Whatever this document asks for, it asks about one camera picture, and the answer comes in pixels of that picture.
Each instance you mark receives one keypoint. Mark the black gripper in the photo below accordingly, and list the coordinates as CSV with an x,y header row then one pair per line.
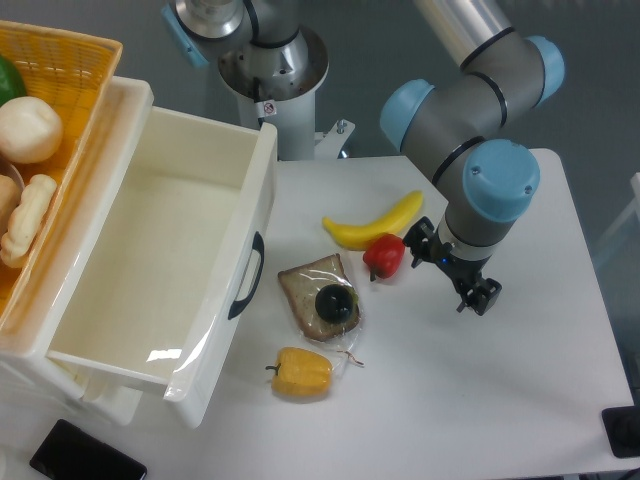
x,y
477,293

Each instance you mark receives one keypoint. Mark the dark purple mangosteen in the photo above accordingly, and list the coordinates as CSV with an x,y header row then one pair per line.
x,y
335,303

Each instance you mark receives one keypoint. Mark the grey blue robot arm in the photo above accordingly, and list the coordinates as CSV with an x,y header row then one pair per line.
x,y
449,134

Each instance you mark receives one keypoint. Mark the red bell pepper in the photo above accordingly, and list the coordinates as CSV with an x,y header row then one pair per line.
x,y
384,256

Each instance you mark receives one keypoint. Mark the yellow banana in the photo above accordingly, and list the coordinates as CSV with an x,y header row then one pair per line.
x,y
361,237

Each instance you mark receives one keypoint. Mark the bread slice in plastic bag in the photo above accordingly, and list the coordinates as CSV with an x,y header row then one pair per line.
x,y
300,284

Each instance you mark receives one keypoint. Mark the yellow bell pepper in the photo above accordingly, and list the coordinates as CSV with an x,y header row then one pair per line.
x,y
299,372

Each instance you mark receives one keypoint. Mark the black device at edge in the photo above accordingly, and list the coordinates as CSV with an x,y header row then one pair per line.
x,y
622,430

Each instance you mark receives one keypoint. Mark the white open drawer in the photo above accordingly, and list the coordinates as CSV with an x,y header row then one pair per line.
x,y
178,260

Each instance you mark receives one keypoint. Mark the orange woven basket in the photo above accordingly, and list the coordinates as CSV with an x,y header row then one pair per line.
x,y
70,71

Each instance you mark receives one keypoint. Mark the black smartphone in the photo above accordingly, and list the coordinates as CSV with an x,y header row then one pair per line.
x,y
67,452

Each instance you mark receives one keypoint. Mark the pale long pastry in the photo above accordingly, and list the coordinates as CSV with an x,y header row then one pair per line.
x,y
25,220

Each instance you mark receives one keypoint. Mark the white drawer cabinet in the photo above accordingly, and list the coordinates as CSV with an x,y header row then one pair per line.
x,y
29,374

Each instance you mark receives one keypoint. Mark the white round bun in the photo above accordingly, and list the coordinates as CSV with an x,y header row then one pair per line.
x,y
31,131

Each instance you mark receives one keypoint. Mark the tan bread roll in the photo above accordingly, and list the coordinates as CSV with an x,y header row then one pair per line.
x,y
9,199

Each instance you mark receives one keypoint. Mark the green fruit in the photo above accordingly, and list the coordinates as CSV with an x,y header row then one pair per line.
x,y
11,82

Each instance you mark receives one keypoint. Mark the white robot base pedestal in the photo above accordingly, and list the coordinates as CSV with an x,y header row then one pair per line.
x,y
278,85

